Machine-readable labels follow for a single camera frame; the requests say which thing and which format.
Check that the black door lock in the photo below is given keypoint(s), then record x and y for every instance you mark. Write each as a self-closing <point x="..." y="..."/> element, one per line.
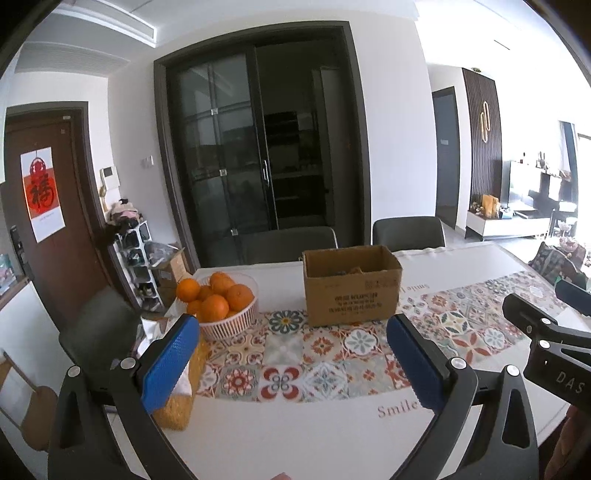
<point x="16" y="244"/>

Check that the white shoe rack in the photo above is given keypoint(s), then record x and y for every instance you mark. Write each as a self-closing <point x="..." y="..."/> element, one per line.
<point x="138" y="267"/>

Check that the white tv cabinet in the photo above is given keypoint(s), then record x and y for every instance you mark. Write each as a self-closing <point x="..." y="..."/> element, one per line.
<point x="503" y="226"/>

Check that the patterned white tablecloth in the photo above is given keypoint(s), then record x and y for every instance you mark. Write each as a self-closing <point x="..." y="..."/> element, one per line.
<point x="323" y="415"/>

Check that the white wall intercom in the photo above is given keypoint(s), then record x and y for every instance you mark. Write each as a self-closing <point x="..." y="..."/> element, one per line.
<point x="109" y="180"/>

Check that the patterned bag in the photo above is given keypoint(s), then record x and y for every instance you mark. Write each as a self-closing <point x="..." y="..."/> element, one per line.
<point x="554" y="263"/>

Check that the yellow wicker tissue box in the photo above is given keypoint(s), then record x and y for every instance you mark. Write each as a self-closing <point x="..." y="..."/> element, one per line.
<point x="182" y="410"/>

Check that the small cardboard floor box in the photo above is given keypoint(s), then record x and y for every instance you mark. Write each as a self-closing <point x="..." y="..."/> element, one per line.
<point x="173" y="274"/>

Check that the dark slatted wall panel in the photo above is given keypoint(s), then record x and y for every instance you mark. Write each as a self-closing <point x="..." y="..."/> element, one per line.
<point x="482" y="138"/>

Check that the person's right forearm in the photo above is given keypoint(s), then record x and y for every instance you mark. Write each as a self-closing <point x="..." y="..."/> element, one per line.
<point x="572" y="443"/>

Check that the pile of oranges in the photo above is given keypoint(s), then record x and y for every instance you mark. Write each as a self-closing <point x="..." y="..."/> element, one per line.
<point x="214" y="304"/>

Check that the rose gold foil wrap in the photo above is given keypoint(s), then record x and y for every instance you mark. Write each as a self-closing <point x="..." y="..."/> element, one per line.
<point x="355" y="270"/>

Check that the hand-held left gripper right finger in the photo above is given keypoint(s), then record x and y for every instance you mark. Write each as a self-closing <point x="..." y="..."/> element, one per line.
<point x="415" y="364"/>

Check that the television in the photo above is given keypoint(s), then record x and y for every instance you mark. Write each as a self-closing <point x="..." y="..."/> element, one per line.
<point x="535" y="184"/>

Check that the orange paper bag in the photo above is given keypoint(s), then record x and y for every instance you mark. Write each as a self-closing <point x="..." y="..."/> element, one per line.
<point x="491" y="205"/>

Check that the dark glass sliding door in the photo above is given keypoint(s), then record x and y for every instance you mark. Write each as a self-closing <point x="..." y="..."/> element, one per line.
<point x="258" y="147"/>

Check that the pile of clothes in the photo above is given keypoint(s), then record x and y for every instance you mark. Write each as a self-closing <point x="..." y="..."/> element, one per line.
<point x="122" y="214"/>

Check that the white plastic basket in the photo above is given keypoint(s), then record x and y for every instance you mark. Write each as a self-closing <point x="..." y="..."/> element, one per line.
<point x="231" y="325"/>

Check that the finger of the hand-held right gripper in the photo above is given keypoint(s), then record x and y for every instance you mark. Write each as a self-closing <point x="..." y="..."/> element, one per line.
<point x="526" y="316"/>
<point x="575" y="297"/>

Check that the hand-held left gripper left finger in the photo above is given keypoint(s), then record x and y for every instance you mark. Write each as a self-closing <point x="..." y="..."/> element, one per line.
<point x="168" y="364"/>

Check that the red and white door poster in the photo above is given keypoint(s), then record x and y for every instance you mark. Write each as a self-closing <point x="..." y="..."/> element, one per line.
<point x="41" y="194"/>

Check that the wooden chair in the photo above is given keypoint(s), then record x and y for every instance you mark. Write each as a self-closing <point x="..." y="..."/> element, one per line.
<point x="34" y="406"/>

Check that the brown cardboard box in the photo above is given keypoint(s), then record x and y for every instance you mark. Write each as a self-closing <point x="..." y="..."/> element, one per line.
<point x="351" y="300"/>

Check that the dark grey dining chair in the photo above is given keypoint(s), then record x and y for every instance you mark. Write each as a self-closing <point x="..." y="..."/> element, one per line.
<point x="408" y="233"/>
<point x="286" y="244"/>
<point x="99" y="327"/>

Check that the ceiling air vent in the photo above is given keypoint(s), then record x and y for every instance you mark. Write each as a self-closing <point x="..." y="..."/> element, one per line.
<point x="69" y="57"/>

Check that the brown entrance door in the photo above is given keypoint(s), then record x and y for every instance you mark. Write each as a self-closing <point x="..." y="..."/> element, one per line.
<point x="69" y="240"/>

